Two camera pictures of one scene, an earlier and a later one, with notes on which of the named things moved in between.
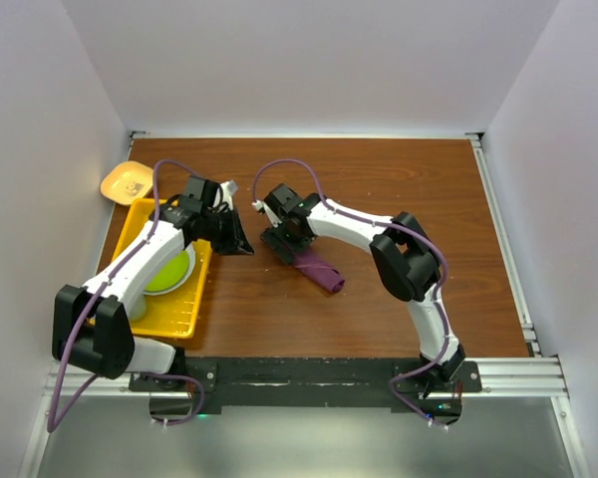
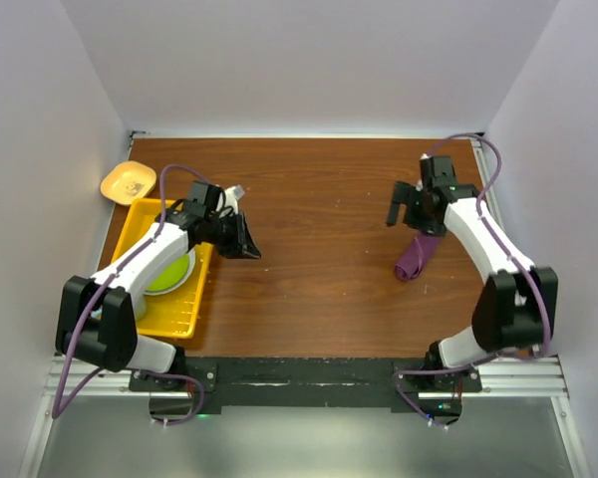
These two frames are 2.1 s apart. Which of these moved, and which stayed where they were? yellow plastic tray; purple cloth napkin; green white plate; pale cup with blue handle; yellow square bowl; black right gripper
Moved: purple cloth napkin; black right gripper
Stayed: yellow square bowl; pale cup with blue handle; yellow plastic tray; green white plate
